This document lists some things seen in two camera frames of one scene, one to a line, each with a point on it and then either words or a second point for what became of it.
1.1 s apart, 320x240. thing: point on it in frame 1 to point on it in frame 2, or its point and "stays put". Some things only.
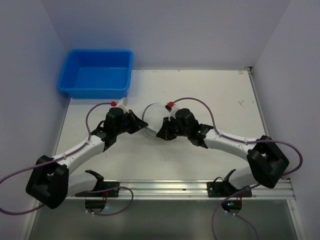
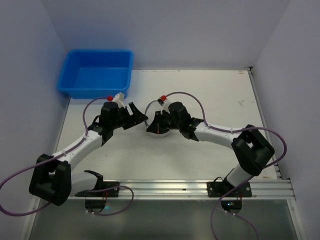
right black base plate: x=223 y=189 stays put
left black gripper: x=130 y=120 to x=127 y=116
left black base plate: x=102 y=186 stays put
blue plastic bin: x=96 y=73 stays put
